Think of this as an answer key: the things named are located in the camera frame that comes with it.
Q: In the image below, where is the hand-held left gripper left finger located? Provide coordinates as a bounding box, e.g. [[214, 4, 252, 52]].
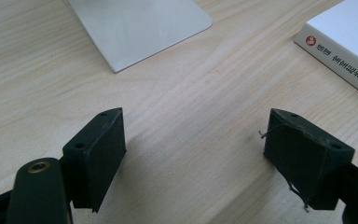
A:
[[62, 107, 128, 214]]

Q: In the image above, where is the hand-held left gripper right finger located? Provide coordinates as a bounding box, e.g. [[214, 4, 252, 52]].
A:
[[263, 108, 356, 211]]

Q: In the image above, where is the white caterpillar picture book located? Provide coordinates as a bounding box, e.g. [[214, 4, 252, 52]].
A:
[[293, 0, 358, 104]]

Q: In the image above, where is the grey metal expandable book rack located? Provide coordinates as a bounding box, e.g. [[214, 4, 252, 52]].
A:
[[67, 0, 213, 74]]

